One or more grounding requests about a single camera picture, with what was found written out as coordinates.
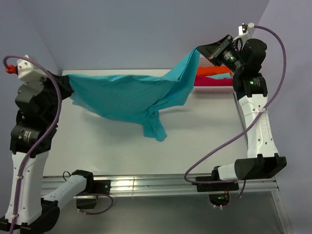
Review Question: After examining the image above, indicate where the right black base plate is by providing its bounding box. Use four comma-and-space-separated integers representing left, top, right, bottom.
196, 182, 239, 193

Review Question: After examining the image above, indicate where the aluminium rail frame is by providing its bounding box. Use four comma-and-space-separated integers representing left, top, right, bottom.
12, 92, 293, 234

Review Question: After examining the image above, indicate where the orange rolled t shirt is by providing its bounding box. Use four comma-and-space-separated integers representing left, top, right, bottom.
196, 66, 232, 76

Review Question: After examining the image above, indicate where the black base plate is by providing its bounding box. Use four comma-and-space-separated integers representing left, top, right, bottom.
92, 179, 111, 195
196, 182, 239, 193

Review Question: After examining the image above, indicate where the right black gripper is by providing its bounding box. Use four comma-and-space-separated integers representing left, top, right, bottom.
197, 34, 245, 74

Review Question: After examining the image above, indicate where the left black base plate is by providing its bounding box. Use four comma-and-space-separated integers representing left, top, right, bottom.
92, 179, 111, 195

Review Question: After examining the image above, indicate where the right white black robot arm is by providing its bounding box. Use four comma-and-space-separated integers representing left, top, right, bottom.
197, 35, 287, 190

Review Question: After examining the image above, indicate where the white plastic basket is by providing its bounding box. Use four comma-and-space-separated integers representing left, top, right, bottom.
194, 56, 234, 94

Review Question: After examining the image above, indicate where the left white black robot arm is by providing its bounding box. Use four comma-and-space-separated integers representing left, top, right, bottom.
0, 76, 95, 234

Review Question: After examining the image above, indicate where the light teal rolled t shirt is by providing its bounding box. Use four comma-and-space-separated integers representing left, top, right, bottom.
209, 73, 232, 79

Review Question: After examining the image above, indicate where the pink rolled t shirt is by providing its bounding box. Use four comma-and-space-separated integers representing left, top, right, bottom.
194, 75, 233, 87

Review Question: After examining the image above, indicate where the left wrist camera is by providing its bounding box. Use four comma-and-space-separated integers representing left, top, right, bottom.
5, 59, 47, 83

